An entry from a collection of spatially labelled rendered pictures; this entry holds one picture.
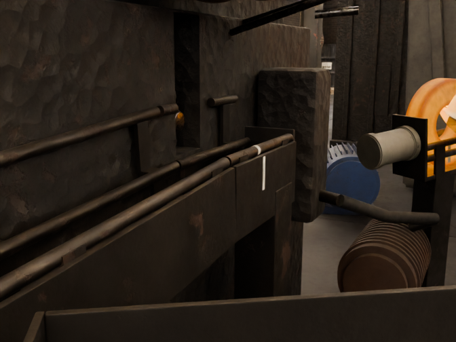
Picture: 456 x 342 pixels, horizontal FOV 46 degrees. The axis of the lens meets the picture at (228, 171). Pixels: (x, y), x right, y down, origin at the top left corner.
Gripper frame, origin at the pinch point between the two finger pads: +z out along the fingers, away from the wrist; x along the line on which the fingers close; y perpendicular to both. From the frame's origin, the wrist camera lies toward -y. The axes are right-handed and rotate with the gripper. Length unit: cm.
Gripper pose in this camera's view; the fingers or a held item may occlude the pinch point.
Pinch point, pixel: (443, 112)
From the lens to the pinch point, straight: 102.2
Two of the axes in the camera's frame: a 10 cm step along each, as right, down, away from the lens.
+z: -4.5, -4.8, 7.5
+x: -8.8, 1.0, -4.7
